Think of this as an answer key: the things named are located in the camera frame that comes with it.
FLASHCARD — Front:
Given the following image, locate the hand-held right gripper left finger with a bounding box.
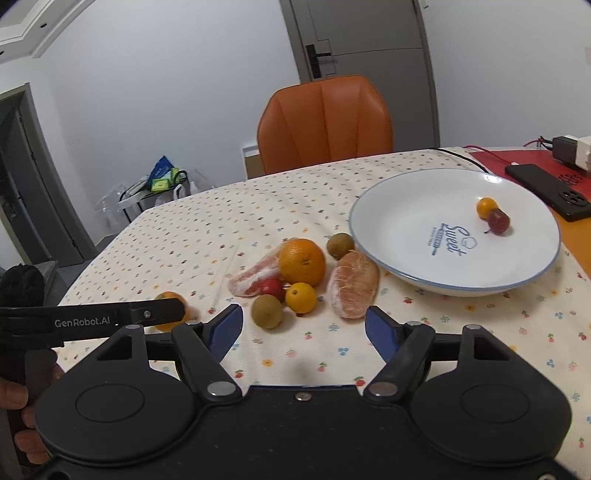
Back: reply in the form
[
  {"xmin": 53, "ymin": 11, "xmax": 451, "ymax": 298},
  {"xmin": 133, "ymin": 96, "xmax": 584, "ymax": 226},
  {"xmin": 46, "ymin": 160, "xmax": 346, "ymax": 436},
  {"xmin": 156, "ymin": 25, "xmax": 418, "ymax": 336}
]
[{"xmin": 90, "ymin": 304, "xmax": 245, "ymax": 401}]

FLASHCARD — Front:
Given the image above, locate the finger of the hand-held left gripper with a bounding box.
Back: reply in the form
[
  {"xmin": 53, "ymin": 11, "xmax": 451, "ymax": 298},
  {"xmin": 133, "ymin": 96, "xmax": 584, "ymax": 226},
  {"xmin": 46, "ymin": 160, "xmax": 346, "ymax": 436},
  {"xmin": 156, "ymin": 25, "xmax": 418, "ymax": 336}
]
[{"xmin": 0, "ymin": 298, "xmax": 184, "ymax": 348}]

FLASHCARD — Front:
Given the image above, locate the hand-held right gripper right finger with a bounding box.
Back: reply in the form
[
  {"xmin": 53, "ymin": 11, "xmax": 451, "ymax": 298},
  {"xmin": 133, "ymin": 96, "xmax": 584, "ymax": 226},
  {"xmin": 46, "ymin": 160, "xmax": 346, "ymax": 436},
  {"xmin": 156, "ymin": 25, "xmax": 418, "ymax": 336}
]
[{"xmin": 362, "ymin": 306, "xmax": 528, "ymax": 400}]

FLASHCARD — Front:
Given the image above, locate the brown kiwi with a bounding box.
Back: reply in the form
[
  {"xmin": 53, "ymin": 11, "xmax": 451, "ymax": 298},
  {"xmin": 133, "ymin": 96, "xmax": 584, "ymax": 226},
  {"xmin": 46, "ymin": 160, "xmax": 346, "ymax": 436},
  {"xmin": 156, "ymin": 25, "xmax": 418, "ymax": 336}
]
[
  {"xmin": 327, "ymin": 233, "xmax": 355, "ymax": 260},
  {"xmin": 252, "ymin": 294, "xmax": 284, "ymax": 329}
]

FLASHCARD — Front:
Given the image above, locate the peeled orange pomelo segment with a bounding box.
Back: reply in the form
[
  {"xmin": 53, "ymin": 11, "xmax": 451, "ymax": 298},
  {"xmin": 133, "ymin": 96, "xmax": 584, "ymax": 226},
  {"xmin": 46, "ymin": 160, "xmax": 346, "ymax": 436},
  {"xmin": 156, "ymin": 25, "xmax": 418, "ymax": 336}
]
[{"xmin": 326, "ymin": 250, "xmax": 380, "ymax": 319}]

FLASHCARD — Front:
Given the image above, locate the mandarin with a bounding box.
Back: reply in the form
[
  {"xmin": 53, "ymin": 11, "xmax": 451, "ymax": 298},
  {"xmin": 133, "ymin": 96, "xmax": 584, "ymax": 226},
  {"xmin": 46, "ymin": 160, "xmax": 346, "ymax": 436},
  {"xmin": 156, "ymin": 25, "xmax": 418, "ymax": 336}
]
[{"xmin": 154, "ymin": 292, "xmax": 199, "ymax": 332}]

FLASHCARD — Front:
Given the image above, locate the peeled pink pomelo segment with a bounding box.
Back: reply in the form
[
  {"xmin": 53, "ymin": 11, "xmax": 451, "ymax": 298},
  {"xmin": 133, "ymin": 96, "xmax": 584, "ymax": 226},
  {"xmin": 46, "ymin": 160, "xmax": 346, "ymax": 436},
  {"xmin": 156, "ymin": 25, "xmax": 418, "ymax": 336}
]
[{"xmin": 228, "ymin": 246, "xmax": 283, "ymax": 297}]

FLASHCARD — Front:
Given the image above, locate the small red fruit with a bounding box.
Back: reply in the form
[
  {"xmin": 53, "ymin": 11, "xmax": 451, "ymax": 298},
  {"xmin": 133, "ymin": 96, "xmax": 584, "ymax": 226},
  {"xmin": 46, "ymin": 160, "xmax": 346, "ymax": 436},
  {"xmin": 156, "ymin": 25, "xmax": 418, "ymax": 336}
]
[
  {"xmin": 485, "ymin": 209, "xmax": 511, "ymax": 235},
  {"xmin": 255, "ymin": 276, "xmax": 286, "ymax": 301}
]

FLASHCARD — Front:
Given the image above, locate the large orange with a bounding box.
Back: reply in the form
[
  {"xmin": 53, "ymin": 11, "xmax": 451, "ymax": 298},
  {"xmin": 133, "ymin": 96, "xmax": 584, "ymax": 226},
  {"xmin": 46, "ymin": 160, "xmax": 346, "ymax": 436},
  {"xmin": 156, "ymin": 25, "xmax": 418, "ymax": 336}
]
[{"xmin": 278, "ymin": 237, "xmax": 327, "ymax": 287}]

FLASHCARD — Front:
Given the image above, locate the white bowl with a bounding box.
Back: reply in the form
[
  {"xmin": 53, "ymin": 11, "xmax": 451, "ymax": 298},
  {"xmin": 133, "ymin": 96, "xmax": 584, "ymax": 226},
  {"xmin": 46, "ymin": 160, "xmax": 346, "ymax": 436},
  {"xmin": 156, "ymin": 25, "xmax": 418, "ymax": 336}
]
[{"xmin": 348, "ymin": 167, "xmax": 561, "ymax": 297}]

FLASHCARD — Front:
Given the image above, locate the person's left hand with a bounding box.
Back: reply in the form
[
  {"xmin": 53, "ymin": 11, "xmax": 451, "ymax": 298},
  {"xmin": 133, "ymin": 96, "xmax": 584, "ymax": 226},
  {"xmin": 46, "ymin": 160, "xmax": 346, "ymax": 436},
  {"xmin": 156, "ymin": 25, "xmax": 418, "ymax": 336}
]
[{"xmin": 0, "ymin": 376, "xmax": 51, "ymax": 466}]

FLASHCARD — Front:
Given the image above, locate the floral white tablecloth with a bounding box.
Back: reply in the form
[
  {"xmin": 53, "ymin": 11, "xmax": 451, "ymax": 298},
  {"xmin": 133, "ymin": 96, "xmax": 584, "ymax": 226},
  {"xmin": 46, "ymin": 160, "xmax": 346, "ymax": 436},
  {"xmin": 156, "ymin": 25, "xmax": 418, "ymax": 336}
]
[{"xmin": 53, "ymin": 147, "xmax": 591, "ymax": 480}]

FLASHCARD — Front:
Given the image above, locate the white plastic bag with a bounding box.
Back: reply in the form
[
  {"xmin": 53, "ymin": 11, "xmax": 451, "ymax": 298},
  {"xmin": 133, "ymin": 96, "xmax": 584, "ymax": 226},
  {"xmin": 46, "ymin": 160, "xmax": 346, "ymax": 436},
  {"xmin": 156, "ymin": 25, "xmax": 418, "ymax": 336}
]
[
  {"xmin": 173, "ymin": 168, "xmax": 218, "ymax": 200},
  {"xmin": 95, "ymin": 182, "xmax": 134, "ymax": 227}
]

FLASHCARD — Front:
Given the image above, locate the black metal rack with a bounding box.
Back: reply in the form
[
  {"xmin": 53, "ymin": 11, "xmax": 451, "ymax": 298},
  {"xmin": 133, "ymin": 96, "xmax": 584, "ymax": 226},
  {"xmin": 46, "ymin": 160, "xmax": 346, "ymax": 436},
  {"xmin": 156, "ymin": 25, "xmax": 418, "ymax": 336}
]
[{"xmin": 118, "ymin": 170, "xmax": 189, "ymax": 219}]

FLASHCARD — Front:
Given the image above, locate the green packet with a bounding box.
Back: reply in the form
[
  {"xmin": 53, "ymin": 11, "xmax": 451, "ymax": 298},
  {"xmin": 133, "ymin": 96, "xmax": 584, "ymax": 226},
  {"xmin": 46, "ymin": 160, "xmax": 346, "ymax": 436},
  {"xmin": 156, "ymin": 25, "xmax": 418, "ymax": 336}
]
[{"xmin": 151, "ymin": 168, "xmax": 182, "ymax": 193}]

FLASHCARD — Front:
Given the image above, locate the blue bag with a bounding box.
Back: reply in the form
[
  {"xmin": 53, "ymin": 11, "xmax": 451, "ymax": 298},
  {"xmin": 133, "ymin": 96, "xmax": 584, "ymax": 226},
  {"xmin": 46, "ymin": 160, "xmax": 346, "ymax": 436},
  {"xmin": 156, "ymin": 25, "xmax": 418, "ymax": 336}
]
[{"xmin": 148, "ymin": 156, "xmax": 175, "ymax": 182}]

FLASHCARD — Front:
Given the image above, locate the orange leather chair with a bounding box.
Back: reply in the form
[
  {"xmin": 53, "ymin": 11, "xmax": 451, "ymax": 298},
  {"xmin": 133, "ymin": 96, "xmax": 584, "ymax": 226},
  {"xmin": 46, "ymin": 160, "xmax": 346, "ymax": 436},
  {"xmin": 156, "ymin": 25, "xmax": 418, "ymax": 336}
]
[{"xmin": 257, "ymin": 75, "xmax": 394, "ymax": 176}]

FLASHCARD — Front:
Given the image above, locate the black smartphone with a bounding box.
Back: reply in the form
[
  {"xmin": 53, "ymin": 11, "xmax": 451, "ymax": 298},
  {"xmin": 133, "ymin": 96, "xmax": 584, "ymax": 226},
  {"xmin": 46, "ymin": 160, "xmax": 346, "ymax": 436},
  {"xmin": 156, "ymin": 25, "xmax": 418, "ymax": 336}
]
[{"xmin": 505, "ymin": 163, "xmax": 591, "ymax": 223}]

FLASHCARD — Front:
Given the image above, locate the red mat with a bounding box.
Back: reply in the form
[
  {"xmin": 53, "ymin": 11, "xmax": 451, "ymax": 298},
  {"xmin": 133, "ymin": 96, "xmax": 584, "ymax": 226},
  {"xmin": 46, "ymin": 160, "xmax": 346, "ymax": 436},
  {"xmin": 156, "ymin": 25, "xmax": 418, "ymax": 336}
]
[{"xmin": 471, "ymin": 148, "xmax": 591, "ymax": 204}]

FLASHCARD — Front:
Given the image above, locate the black charger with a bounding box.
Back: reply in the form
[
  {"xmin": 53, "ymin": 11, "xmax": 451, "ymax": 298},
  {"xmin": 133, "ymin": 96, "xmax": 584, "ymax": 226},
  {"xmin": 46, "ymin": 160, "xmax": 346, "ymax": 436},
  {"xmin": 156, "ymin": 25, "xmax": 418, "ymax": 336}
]
[{"xmin": 553, "ymin": 135, "xmax": 577, "ymax": 163}]

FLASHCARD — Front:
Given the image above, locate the grey door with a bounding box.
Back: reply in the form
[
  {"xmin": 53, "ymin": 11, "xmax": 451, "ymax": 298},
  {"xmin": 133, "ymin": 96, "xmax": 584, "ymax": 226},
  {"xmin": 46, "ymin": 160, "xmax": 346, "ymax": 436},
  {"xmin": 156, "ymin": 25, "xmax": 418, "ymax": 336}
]
[{"xmin": 279, "ymin": 0, "xmax": 439, "ymax": 153}]

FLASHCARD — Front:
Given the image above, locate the grey door frame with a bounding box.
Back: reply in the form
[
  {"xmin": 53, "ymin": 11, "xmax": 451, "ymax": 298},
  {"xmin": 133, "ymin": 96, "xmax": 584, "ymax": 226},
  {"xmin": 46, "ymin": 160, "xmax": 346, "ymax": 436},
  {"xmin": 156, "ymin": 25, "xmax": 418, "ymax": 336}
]
[{"xmin": 0, "ymin": 83, "xmax": 99, "ymax": 278}]

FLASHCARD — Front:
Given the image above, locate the black cable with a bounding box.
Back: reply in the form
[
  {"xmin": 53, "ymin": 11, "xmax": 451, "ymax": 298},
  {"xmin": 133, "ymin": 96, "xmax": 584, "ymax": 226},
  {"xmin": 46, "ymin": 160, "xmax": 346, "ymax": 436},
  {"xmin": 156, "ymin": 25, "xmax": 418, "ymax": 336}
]
[{"xmin": 436, "ymin": 148, "xmax": 491, "ymax": 175}]

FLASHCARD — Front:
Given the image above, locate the red cable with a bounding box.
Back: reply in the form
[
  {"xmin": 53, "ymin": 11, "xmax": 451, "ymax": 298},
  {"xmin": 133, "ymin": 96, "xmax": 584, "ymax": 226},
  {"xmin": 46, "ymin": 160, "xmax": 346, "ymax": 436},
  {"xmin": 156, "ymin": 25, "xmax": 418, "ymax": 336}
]
[{"xmin": 462, "ymin": 136, "xmax": 555, "ymax": 168}]

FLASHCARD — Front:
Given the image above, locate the black door handle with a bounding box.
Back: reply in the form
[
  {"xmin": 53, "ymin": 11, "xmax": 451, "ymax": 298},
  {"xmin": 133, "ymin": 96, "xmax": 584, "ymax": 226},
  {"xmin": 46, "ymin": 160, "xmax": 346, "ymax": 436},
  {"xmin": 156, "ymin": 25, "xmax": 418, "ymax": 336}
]
[{"xmin": 305, "ymin": 41, "xmax": 332, "ymax": 78}]

